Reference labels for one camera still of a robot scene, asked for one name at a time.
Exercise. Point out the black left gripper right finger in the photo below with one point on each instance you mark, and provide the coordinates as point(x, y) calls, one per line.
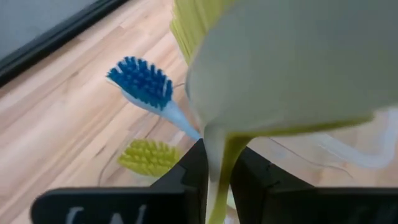
point(295, 207)

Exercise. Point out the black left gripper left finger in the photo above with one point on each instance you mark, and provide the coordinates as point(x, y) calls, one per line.
point(124, 207)

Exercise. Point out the green dish brush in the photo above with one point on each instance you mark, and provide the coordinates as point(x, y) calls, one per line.
point(280, 62)
point(149, 157)

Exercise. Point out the blue dish brush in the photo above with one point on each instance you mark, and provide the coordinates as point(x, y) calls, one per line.
point(140, 81)

